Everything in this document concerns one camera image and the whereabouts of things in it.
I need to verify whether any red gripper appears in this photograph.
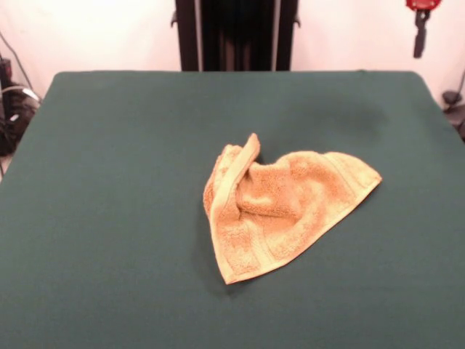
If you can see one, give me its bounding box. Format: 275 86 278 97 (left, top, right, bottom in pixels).
405 0 440 59

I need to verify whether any black cable heap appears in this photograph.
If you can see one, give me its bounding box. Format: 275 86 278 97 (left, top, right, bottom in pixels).
0 85 41 157

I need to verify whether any black rounded device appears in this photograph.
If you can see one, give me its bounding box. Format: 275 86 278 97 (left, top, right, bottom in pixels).
441 90 465 143

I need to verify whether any tan terry towel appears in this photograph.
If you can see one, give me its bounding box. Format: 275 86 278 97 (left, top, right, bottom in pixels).
202 132 383 285

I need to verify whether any dark green table cloth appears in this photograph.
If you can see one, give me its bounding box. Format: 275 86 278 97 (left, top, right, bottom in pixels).
0 70 465 349

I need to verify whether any black plug adapter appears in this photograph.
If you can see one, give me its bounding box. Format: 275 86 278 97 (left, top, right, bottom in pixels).
0 57 14 87

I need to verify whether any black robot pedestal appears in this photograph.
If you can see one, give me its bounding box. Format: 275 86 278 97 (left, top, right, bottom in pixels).
170 0 302 72

